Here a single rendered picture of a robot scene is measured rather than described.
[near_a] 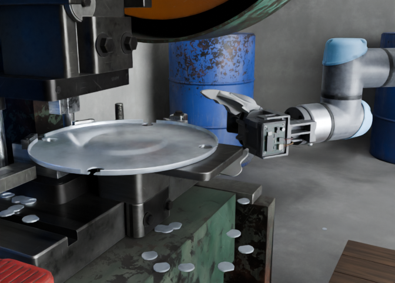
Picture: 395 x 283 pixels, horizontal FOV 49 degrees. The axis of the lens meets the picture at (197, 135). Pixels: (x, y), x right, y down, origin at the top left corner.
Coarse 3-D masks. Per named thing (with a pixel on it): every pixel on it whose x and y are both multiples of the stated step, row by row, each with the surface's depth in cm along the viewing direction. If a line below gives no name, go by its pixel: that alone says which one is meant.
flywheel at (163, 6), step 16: (160, 0) 97; (176, 0) 96; (192, 0) 94; (208, 0) 92; (224, 0) 91; (240, 0) 96; (144, 16) 100; (160, 16) 98; (176, 16) 97; (192, 16) 97; (208, 16) 104
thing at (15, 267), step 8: (0, 264) 39; (8, 264) 39; (16, 264) 39; (24, 264) 39; (0, 272) 38; (8, 272) 38; (16, 272) 38; (24, 272) 38; (32, 272) 38; (40, 272) 38; (48, 272) 38; (0, 280) 36; (8, 280) 36; (16, 280) 37; (24, 280) 36; (32, 280) 36; (40, 280) 37; (48, 280) 37
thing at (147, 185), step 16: (224, 144) 69; (208, 160) 61; (224, 160) 61; (112, 176) 65; (128, 176) 64; (144, 176) 65; (160, 176) 70; (176, 176) 58; (192, 176) 57; (208, 176) 57; (112, 192) 66; (128, 192) 65; (144, 192) 65; (160, 192) 70; (128, 208) 66; (144, 208) 66; (160, 208) 71; (128, 224) 66; (144, 224) 66
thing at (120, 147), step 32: (64, 128) 76; (96, 128) 79; (128, 128) 79; (160, 128) 79; (192, 128) 78; (64, 160) 61; (96, 160) 61; (128, 160) 61; (160, 160) 61; (192, 160) 59
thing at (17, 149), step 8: (40, 136) 74; (16, 144) 69; (16, 152) 70; (24, 152) 69; (16, 160) 70; (24, 160) 69; (32, 160) 69; (40, 168) 68; (48, 176) 68; (56, 176) 67
